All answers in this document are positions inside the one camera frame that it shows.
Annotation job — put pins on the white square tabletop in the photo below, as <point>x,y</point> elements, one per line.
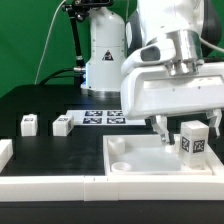
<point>143,155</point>

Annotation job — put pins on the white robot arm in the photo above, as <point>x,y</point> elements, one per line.
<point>191,23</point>

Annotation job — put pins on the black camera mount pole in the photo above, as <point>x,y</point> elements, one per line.
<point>78,11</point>

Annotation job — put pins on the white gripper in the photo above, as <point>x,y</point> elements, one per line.
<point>153,88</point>

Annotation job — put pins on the white U-shaped obstacle fence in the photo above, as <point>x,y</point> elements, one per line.
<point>117,187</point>

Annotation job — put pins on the white marker plate with tags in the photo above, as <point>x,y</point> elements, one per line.
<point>102,118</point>

